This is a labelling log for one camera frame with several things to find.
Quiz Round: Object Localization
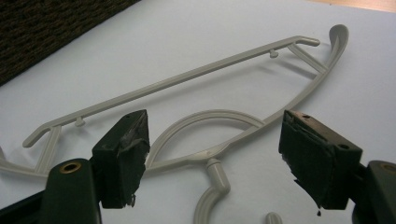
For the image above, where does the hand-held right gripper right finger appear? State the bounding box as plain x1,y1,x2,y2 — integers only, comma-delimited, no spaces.
277,108,364,217

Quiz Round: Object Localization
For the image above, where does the grey plastic clothes hanger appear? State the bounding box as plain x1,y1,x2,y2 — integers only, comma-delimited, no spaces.
0,23,350,224

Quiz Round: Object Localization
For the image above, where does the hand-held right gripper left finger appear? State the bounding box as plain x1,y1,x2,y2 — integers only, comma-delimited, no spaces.
91,108,151,210

